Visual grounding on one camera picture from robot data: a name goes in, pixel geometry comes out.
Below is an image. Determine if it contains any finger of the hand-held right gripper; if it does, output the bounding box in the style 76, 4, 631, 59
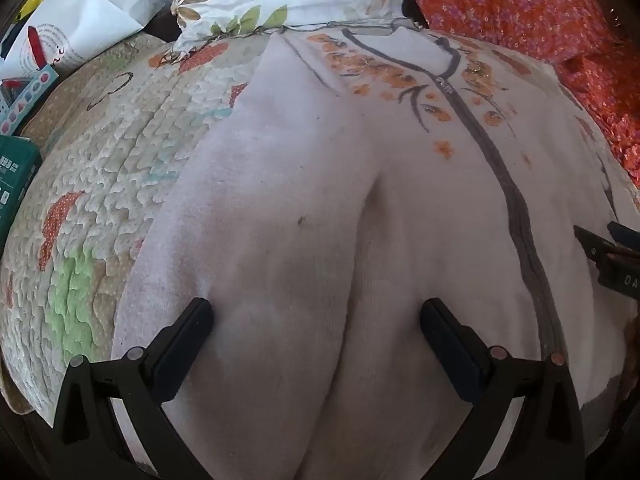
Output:
606, 221, 640, 251
573, 224, 608, 265

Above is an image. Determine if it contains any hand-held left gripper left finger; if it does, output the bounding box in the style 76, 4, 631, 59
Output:
50, 297, 216, 480

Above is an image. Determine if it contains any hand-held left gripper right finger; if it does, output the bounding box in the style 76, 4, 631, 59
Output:
419, 297, 586, 480

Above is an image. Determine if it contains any white floral baby sleepsuit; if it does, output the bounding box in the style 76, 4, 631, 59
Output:
112, 27, 626, 480

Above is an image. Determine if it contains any quilted patterned blanket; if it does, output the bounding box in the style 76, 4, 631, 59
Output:
0, 25, 640, 426

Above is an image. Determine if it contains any green box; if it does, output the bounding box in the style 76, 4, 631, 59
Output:
0, 135, 43, 241

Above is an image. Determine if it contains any orange floral cloth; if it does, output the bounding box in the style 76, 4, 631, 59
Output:
397, 0, 640, 186

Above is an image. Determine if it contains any light blue dotted box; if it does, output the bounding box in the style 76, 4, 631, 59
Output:
0, 67, 61, 136

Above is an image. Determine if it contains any white paper bag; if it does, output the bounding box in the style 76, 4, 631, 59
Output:
0, 0, 171, 86

